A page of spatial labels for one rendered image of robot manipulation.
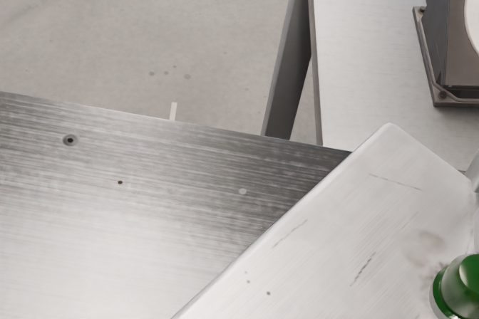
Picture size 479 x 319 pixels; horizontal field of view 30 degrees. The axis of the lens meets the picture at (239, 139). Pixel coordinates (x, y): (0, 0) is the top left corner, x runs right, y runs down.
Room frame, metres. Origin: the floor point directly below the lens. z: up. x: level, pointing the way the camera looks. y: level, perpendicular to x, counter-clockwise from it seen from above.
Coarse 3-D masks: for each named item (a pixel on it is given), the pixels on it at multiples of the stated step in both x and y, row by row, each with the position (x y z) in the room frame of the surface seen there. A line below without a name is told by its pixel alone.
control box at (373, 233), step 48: (384, 144) 0.23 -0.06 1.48; (336, 192) 0.20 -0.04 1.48; (384, 192) 0.20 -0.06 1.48; (432, 192) 0.21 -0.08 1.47; (288, 240) 0.17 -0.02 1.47; (336, 240) 0.18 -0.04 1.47; (384, 240) 0.18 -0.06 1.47; (432, 240) 0.18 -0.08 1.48; (240, 288) 0.15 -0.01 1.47; (288, 288) 0.15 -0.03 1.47; (336, 288) 0.16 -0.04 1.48; (384, 288) 0.16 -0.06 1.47
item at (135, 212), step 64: (0, 128) 0.65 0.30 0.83; (64, 128) 0.66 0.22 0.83; (128, 128) 0.68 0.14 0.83; (192, 128) 0.70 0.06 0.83; (0, 192) 0.55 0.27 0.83; (64, 192) 0.57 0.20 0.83; (128, 192) 0.59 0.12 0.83; (192, 192) 0.60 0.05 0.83; (256, 192) 0.62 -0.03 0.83; (0, 256) 0.47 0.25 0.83; (64, 256) 0.48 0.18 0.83; (128, 256) 0.50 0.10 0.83; (192, 256) 0.51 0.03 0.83
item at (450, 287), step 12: (456, 264) 0.16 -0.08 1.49; (468, 264) 0.16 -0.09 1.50; (444, 276) 0.16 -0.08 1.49; (456, 276) 0.16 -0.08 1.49; (468, 276) 0.16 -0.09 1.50; (432, 288) 0.16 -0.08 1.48; (444, 288) 0.16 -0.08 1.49; (456, 288) 0.16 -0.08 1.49; (468, 288) 0.15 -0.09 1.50; (432, 300) 0.16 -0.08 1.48; (444, 300) 0.16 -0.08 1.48; (456, 300) 0.15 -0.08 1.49; (468, 300) 0.15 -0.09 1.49; (444, 312) 0.15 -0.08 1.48; (456, 312) 0.15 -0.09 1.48; (468, 312) 0.15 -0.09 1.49
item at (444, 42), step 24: (432, 0) 0.95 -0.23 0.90; (456, 0) 0.89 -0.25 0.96; (432, 24) 0.92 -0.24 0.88; (456, 24) 0.87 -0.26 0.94; (432, 48) 0.89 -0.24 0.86; (456, 48) 0.85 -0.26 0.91; (432, 72) 0.86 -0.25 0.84; (456, 72) 0.82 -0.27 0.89; (432, 96) 0.83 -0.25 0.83; (456, 96) 0.82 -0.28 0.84
